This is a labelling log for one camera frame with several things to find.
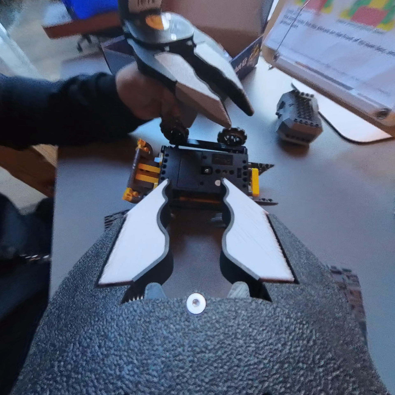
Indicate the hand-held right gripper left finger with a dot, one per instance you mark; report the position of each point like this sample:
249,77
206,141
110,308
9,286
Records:
135,243

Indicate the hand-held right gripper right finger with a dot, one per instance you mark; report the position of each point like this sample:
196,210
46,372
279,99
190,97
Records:
259,243

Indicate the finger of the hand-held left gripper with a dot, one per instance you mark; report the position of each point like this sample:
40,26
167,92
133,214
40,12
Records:
191,89
222,68

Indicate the yellow black toy car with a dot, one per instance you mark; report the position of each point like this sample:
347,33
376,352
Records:
197,166

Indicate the person's left forearm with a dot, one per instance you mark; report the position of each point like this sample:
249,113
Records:
61,108

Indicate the person's left hand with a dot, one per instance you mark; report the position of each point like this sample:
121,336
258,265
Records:
142,95

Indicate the flat grey track strip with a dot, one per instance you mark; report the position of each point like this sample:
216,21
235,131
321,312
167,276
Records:
115,219

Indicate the open grey cardboard box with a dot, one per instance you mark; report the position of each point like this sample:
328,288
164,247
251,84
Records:
222,24

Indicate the large blue box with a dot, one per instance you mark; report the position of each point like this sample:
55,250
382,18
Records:
89,6

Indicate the grey building block assembly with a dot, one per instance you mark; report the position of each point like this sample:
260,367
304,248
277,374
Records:
299,120

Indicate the grey track strip right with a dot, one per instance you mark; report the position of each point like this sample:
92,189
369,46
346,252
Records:
348,293

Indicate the printed instruction sheet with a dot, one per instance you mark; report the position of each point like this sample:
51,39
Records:
339,46

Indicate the instruction sheet on stand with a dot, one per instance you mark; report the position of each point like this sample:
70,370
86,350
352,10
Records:
355,101

